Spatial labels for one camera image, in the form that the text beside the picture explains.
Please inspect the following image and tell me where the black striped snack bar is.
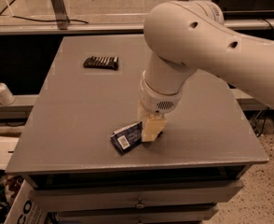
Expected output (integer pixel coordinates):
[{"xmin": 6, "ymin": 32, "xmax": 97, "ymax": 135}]
[{"xmin": 83, "ymin": 56, "xmax": 118, "ymax": 70}]

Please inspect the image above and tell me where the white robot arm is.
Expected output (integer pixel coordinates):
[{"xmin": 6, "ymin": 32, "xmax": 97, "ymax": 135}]
[{"xmin": 139, "ymin": 1, "xmax": 274, "ymax": 142}]

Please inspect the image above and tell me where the grey drawer cabinet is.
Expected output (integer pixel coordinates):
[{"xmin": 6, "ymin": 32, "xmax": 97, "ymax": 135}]
[{"xmin": 7, "ymin": 35, "xmax": 267, "ymax": 224}]

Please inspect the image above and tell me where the white pump dispenser bottle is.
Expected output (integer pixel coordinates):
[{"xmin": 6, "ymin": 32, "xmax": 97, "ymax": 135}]
[{"xmin": 0, "ymin": 82, "xmax": 15, "ymax": 105}]

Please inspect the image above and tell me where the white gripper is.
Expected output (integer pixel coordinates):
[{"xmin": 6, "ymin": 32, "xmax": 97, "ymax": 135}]
[{"xmin": 137, "ymin": 73, "xmax": 183, "ymax": 142}]

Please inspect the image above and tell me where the metal guard rail frame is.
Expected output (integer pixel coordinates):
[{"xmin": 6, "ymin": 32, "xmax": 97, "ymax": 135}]
[{"xmin": 0, "ymin": 0, "xmax": 274, "ymax": 35}]

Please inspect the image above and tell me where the black cable on floor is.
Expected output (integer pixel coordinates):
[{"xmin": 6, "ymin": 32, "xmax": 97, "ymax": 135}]
[{"xmin": 12, "ymin": 15, "xmax": 89, "ymax": 25}]

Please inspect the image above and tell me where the white cardboard box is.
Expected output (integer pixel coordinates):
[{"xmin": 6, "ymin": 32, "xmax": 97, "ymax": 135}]
[{"xmin": 5, "ymin": 181, "xmax": 47, "ymax": 224}]

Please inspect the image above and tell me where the blue rxbar blueberry wrapper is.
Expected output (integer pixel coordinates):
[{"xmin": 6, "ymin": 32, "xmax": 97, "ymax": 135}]
[{"xmin": 110, "ymin": 121, "xmax": 143, "ymax": 154}]

